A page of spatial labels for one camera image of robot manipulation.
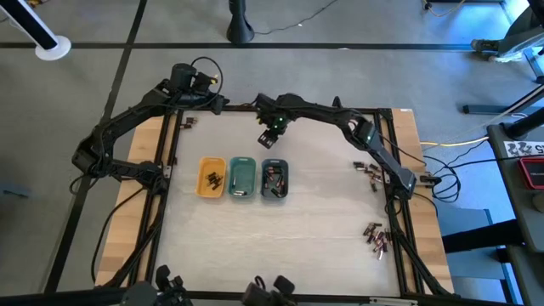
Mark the black slanted stand pole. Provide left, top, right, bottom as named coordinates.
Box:
left=0, top=0, right=59, bottom=51

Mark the dark side desk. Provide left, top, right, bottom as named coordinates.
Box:
left=486, top=122, right=544, bottom=306

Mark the thin black floor cable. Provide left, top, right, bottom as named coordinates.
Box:
left=253, top=0, right=341, bottom=36

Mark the green plastic bin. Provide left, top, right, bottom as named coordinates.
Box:
left=227, top=156, right=258, bottom=199

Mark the red and black device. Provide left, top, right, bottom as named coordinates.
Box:
left=517, top=156, right=544, bottom=191

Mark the slate blue plastic bin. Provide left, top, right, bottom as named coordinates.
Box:
left=260, top=158, right=291, bottom=200

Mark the yellow floor cable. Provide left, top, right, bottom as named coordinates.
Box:
left=420, top=0, right=467, bottom=18

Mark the black floor stand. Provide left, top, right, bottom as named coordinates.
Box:
left=225, top=0, right=255, bottom=45

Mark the silver frame bracket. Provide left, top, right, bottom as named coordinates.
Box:
left=368, top=297, right=418, bottom=306

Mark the black desk leg bar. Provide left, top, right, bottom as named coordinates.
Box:
left=441, top=219, right=524, bottom=255

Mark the printed marker sheet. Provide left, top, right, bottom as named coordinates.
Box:
left=503, top=139, right=544, bottom=158

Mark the black left wrist camera cable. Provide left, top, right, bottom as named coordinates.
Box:
left=190, top=56, right=224, bottom=110

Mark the black floor stand bar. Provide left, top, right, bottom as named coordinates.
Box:
left=462, top=82, right=544, bottom=116

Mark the black right arm cable loop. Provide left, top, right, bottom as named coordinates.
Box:
left=431, top=167, right=462, bottom=204

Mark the yellow plastic bin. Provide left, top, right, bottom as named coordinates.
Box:
left=195, top=156, right=228, bottom=200

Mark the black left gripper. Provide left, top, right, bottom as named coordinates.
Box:
left=167, top=62, right=230, bottom=116

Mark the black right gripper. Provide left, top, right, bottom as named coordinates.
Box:
left=254, top=93, right=297, bottom=150

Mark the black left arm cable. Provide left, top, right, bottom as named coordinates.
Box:
left=90, top=186, right=141, bottom=286

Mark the white round stand base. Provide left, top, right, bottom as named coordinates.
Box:
left=34, top=35, right=72, bottom=62

